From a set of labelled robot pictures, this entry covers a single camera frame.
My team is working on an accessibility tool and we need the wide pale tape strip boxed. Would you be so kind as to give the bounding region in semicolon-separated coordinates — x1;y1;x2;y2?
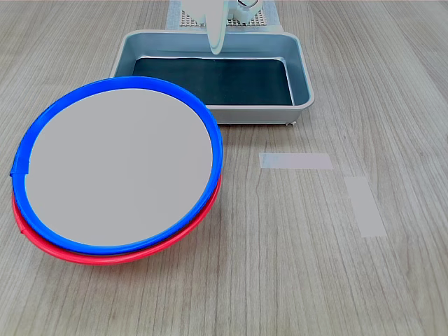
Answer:
258;153;335;171

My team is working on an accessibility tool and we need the pale perforated base plate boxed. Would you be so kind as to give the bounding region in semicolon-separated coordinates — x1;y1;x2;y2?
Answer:
178;6;271;29

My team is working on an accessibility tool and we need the pale blue sheet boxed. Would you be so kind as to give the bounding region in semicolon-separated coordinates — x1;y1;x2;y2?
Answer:
164;0;284;35

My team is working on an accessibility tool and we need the steel tray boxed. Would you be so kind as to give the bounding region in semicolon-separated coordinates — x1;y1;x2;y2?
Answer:
108;29;316;126

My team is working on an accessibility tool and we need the long pale tape strip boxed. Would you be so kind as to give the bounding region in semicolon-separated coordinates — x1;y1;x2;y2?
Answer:
344;176;388;238

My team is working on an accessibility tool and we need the white plate with red rim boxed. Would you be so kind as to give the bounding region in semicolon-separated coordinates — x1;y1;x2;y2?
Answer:
11;171;223;266

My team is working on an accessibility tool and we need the white plate with blue rim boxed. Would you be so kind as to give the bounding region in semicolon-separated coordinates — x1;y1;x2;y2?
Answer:
9;76;224;256

